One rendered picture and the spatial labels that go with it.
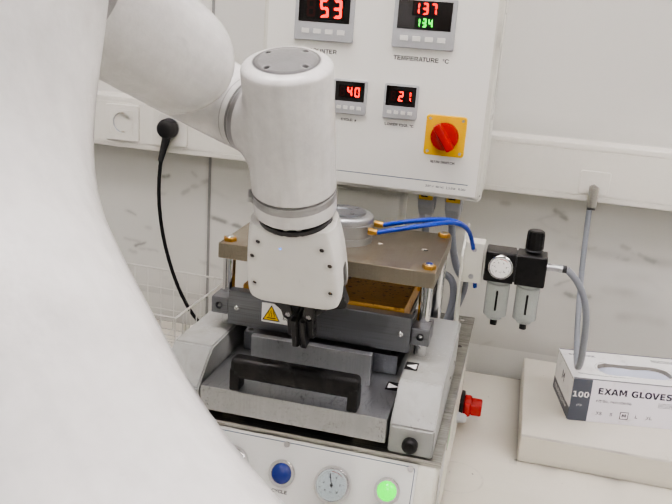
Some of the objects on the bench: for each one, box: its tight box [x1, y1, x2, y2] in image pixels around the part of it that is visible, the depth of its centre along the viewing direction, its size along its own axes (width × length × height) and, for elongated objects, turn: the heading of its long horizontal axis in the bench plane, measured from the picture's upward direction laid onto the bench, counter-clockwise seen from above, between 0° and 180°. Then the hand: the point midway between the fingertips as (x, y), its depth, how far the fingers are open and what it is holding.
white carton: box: [553, 348, 672, 430], centre depth 129 cm, size 12×23×7 cm, turn 73°
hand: (302, 326), depth 88 cm, fingers closed
